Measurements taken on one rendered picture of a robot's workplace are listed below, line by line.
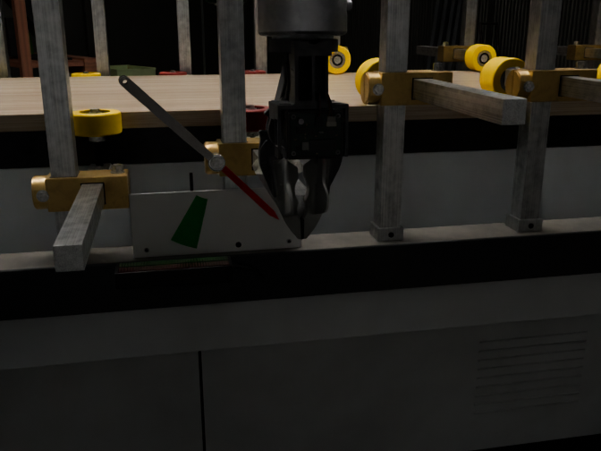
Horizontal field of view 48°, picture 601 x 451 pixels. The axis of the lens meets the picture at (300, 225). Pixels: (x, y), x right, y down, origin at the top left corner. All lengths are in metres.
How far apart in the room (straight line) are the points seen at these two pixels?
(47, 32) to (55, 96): 0.09
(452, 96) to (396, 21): 0.18
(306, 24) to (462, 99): 0.31
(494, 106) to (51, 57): 0.59
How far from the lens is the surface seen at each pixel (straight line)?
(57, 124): 1.02
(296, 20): 0.66
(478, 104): 0.86
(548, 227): 1.24
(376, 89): 1.04
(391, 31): 1.05
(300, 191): 0.75
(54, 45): 1.01
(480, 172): 1.39
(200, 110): 1.17
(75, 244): 0.74
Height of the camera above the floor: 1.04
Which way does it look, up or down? 17 degrees down
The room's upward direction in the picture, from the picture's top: straight up
